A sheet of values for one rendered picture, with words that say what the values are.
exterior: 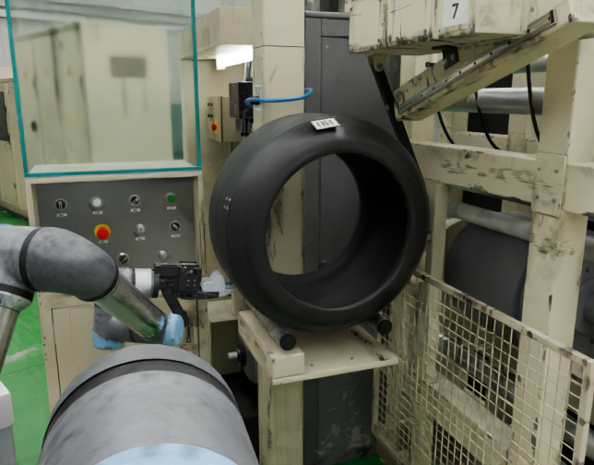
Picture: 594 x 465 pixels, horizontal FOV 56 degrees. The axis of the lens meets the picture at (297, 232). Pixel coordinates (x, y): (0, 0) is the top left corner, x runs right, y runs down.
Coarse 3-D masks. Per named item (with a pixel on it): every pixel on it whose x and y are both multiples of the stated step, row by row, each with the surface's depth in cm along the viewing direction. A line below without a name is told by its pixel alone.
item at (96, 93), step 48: (48, 0) 167; (96, 0) 171; (144, 0) 175; (192, 0) 180; (48, 48) 169; (96, 48) 174; (144, 48) 178; (192, 48) 183; (48, 96) 172; (96, 96) 177; (144, 96) 182; (192, 96) 187; (48, 144) 175; (96, 144) 180; (144, 144) 185; (192, 144) 190
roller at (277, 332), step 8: (248, 304) 171; (256, 312) 163; (264, 320) 157; (272, 328) 150; (280, 328) 148; (272, 336) 150; (280, 336) 145; (288, 336) 144; (280, 344) 144; (288, 344) 144
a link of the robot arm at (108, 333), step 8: (96, 304) 134; (96, 312) 134; (104, 312) 133; (96, 320) 134; (104, 320) 133; (112, 320) 133; (96, 328) 134; (104, 328) 133; (112, 328) 133; (120, 328) 132; (128, 328) 132; (96, 336) 134; (104, 336) 133; (112, 336) 133; (120, 336) 133; (128, 336) 132; (96, 344) 134; (104, 344) 133; (112, 344) 134; (120, 344) 135
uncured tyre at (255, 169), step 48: (240, 144) 150; (288, 144) 134; (336, 144) 136; (384, 144) 141; (240, 192) 134; (384, 192) 172; (240, 240) 135; (384, 240) 174; (240, 288) 141; (288, 288) 170; (336, 288) 174; (384, 288) 149
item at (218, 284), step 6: (216, 276) 143; (222, 276) 144; (210, 282) 143; (216, 282) 144; (222, 282) 145; (204, 288) 143; (210, 288) 144; (216, 288) 144; (222, 288) 145; (222, 294) 145
